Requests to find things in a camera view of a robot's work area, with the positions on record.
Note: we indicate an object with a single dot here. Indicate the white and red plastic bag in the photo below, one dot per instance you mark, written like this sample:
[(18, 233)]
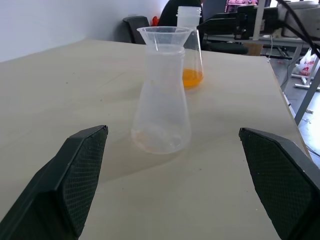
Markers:
[(308, 65)]

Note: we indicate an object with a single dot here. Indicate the empty clear plastic conical flask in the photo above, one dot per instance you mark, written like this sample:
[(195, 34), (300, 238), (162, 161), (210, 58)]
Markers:
[(161, 102)]

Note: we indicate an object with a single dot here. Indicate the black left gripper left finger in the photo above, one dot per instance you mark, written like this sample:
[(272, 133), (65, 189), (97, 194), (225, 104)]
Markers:
[(60, 190)]

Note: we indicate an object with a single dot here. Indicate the person in black clothing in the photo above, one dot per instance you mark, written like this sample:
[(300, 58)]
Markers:
[(180, 11)]

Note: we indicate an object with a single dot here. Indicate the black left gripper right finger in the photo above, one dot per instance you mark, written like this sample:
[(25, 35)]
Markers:
[(282, 185)]

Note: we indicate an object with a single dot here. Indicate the clear plastic funnel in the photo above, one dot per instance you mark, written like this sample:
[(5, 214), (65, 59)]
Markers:
[(165, 35)]

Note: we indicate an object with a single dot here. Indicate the clear flask with orange liquid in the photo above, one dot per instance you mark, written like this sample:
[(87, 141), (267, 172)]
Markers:
[(193, 62)]

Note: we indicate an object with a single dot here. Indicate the black office chair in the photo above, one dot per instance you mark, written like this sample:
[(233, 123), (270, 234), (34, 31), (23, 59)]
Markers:
[(136, 28)]

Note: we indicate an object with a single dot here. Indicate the white metal desk frame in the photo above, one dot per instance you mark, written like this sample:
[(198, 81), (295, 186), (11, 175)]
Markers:
[(303, 82)]

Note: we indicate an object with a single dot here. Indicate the black desk equipment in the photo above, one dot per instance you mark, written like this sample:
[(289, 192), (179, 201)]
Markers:
[(226, 23)]

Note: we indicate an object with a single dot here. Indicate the computer monitor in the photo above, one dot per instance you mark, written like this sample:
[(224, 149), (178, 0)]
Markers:
[(241, 3)]

